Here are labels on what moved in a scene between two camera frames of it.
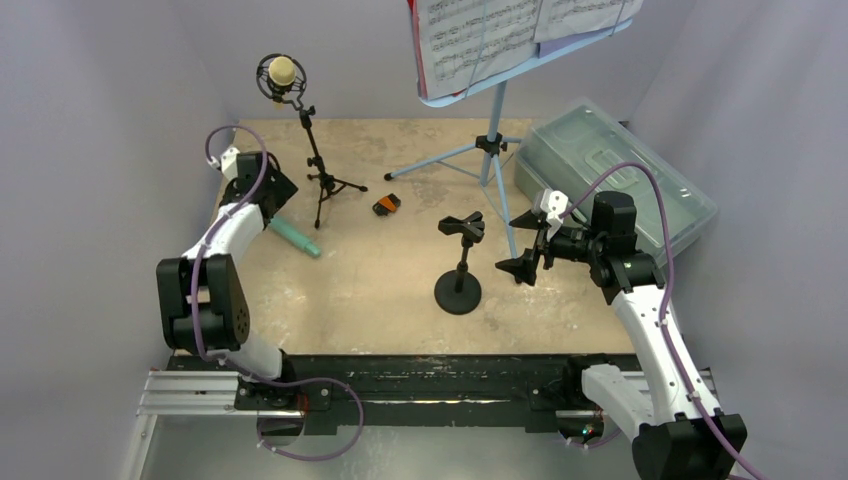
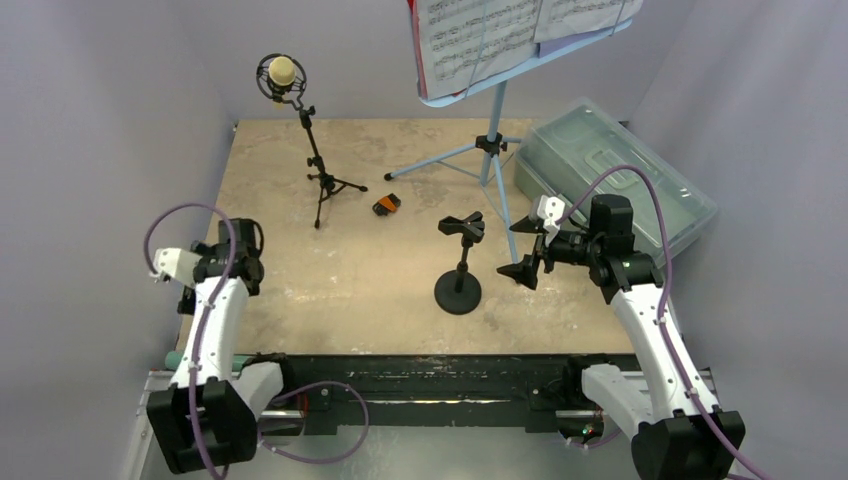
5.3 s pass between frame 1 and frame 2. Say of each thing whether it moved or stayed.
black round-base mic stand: stayed
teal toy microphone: moved
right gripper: stayed
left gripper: moved
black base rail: stayed
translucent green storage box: stayed
